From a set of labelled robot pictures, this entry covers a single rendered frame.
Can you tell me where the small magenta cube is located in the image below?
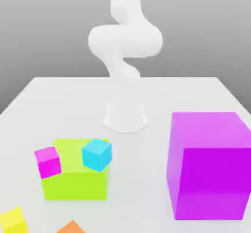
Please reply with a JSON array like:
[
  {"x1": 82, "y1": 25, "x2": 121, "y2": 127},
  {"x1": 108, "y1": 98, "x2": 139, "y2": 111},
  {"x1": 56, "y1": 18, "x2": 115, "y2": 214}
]
[{"x1": 34, "y1": 146, "x2": 63, "y2": 180}]

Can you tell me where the small yellow cube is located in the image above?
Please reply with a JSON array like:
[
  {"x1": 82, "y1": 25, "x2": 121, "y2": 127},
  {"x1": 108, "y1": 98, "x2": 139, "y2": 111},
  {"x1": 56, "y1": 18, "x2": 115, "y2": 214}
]
[{"x1": 0, "y1": 206, "x2": 29, "y2": 233}]

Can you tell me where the small orange cube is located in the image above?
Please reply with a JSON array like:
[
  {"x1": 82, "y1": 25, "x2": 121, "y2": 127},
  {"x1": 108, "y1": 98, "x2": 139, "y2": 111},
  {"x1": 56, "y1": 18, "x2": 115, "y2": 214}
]
[{"x1": 56, "y1": 220, "x2": 86, "y2": 233}]

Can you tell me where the large lime green box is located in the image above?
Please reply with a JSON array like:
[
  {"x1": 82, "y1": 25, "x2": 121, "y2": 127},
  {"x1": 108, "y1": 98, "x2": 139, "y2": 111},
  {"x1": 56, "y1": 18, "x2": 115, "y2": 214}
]
[{"x1": 41, "y1": 138, "x2": 110, "y2": 201}]

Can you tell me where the small cyan cube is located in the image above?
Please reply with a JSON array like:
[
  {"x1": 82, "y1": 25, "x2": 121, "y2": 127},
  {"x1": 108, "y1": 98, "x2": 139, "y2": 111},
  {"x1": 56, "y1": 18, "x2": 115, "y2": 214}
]
[{"x1": 81, "y1": 138, "x2": 113, "y2": 173}]

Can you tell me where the large purple box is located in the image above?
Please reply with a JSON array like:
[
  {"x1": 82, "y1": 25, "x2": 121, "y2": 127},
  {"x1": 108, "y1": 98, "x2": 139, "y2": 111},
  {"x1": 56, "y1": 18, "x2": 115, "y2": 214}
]
[{"x1": 166, "y1": 111, "x2": 251, "y2": 221}]

